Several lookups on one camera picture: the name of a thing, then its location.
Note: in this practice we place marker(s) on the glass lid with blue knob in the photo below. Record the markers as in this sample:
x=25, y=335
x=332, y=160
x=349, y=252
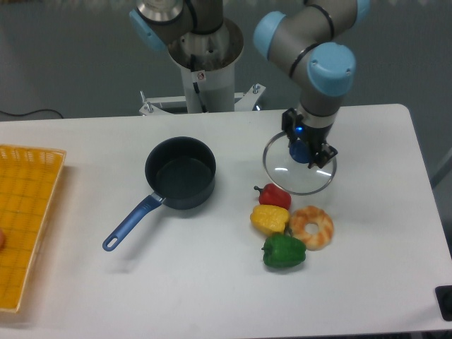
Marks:
x=293, y=177

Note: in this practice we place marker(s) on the green toy bell pepper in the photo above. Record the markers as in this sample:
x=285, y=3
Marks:
x=282, y=251

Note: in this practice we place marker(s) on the yellow toy bell pepper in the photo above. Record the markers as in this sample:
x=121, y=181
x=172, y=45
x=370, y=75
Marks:
x=269, y=219

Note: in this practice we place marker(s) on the dark saucepan with blue handle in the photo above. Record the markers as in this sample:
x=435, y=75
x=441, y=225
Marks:
x=181, y=173

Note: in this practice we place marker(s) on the black device at table edge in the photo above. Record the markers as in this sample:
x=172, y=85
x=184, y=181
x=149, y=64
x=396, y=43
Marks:
x=444, y=299

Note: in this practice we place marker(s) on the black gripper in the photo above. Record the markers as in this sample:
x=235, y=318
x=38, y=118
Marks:
x=307, y=138

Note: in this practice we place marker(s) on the yellow woven basket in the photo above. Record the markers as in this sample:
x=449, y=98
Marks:
x=29, y=177

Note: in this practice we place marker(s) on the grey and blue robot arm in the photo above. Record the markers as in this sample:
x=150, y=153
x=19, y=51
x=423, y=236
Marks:
x=302, y=45

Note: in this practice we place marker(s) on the red toy bell pepper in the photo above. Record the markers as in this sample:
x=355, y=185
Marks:
x=272, y=195

